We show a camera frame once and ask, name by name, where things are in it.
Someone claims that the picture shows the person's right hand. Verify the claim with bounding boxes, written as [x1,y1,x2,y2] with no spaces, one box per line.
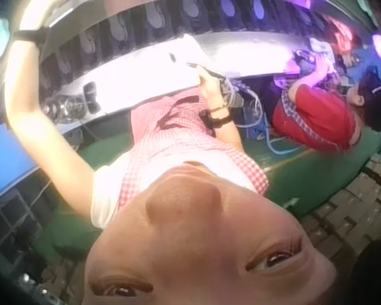
[195,68,230,118]

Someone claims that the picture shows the person's left hand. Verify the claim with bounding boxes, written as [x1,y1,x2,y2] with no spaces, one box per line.
[18,0,73,32]

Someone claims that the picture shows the black pen-shaped tool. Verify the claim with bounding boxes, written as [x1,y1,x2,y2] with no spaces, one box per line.
[186,62,227,81]

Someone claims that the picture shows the black wrist band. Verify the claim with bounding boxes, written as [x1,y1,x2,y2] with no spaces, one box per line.
[13,27,50,49]
[199,109,234,130]

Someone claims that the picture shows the white workbench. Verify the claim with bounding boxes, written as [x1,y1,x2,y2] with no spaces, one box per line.
[41,33,305,125]

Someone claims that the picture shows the row of grey shoe insoles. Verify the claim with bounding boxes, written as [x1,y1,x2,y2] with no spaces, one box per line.
[55,0,274,72]

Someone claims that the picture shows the small black box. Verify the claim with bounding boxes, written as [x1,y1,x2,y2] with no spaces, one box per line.
[82,81,98,103]

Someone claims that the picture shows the shiny metal rolls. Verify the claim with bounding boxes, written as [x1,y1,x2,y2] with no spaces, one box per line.
[43,95,87,121]

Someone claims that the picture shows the heap of brown cartons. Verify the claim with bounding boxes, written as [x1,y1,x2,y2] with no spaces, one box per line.
[304,133,381,276]

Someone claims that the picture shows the dark shelf rack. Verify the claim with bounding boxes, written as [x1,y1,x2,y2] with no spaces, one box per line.
[0,182,63,258]

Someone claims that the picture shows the grey machine with cables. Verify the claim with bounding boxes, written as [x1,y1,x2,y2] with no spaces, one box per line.
[221,78,252,109]

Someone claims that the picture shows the white cable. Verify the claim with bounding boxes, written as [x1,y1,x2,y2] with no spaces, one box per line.
[241,85,269,128]

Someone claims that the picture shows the light blue hose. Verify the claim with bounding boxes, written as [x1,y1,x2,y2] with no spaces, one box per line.
[264,126,309,157]

